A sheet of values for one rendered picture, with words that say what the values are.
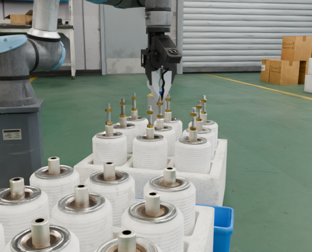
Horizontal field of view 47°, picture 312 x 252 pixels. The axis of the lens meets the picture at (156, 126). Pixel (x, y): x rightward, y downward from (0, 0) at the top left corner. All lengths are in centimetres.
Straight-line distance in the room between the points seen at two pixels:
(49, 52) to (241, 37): 556
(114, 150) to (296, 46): 407
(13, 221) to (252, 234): 65
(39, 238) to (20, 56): 87
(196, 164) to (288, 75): 398
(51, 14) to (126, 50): 488
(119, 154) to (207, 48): 556
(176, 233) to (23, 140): 84
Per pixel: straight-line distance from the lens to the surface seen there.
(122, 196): 67
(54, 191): 72
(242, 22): 673
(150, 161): 96
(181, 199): 64
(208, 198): 93
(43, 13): 136
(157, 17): 105
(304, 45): 494
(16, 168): 132
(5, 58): 128
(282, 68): 480
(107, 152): 99
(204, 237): 65
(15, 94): 128
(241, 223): 110
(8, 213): 63
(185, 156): 93
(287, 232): 109
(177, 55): 99
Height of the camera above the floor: 50
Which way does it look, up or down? 13 degrees down
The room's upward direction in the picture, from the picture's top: straight up
